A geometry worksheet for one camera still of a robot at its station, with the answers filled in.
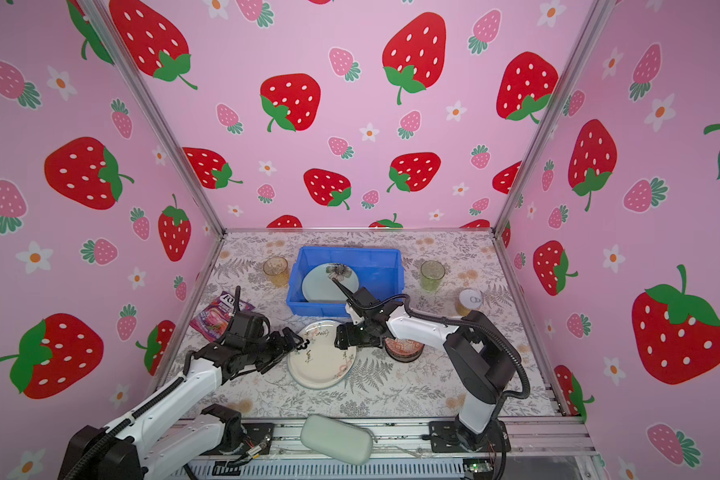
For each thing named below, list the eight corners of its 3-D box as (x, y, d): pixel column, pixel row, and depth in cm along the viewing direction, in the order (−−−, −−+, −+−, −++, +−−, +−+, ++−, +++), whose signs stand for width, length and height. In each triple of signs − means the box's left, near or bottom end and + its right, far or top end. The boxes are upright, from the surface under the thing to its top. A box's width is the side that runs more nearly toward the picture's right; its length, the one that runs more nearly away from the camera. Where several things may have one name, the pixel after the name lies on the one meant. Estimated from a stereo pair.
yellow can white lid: (456, 317, 98) (461, 308, 94) (452, 298, 103) (456, 288, 99) (480, 317, 98) (485, 308, 94) (475, 298, 103) (480, 288, 99)
